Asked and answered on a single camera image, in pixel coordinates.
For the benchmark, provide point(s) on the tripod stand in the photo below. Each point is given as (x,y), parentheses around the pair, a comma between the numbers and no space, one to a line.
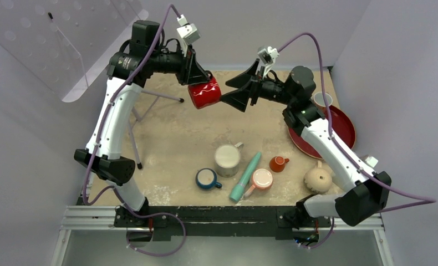
(139,118)

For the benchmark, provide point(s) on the blue mug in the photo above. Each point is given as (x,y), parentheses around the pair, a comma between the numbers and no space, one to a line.
(206,179)

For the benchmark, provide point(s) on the teal pen tube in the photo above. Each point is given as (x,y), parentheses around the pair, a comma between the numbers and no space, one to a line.
(239,189)

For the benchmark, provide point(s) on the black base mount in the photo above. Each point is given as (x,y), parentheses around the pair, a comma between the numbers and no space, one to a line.
(279,222)

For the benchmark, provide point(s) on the clear acrylic panel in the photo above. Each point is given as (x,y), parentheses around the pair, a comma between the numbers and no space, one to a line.
(67,44)

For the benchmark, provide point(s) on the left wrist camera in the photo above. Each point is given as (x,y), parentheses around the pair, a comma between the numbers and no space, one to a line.
(188,32)

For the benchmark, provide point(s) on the pink brown mug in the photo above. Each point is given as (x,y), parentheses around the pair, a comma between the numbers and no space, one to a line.
(322,100)

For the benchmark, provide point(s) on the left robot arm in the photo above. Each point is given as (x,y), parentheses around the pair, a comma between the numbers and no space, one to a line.
(138,58)

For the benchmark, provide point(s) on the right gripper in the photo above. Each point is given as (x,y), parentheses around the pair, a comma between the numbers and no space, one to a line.
(239,98)

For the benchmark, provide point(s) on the red glossy mug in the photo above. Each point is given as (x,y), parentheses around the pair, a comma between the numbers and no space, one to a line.
(205,94)

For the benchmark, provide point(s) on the pink white mug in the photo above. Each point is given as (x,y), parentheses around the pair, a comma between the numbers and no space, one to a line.
(261,179)

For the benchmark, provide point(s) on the red round tray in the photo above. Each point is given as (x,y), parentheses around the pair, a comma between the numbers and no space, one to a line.
(341,124)

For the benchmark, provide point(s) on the large white cat mug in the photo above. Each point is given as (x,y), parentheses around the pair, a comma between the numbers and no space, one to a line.
(227,158)

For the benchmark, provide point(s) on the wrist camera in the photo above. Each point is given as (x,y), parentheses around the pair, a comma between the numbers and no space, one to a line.
(268,56)
(188,32)

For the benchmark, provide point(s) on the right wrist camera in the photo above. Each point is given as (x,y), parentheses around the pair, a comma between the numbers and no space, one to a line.
(268,56)

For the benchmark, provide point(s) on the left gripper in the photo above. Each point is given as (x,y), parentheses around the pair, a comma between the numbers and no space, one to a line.
(191,72)

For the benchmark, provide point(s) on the cream teapot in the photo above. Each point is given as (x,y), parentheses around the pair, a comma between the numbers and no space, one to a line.
(318,180)

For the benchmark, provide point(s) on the small orange cup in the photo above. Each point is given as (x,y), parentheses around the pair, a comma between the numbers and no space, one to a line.
(278,163)

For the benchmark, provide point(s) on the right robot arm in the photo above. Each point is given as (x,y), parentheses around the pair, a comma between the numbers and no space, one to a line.
(365,191)

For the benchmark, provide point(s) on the aluminium frame rail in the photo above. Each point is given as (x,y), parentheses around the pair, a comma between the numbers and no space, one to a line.
(174,141)

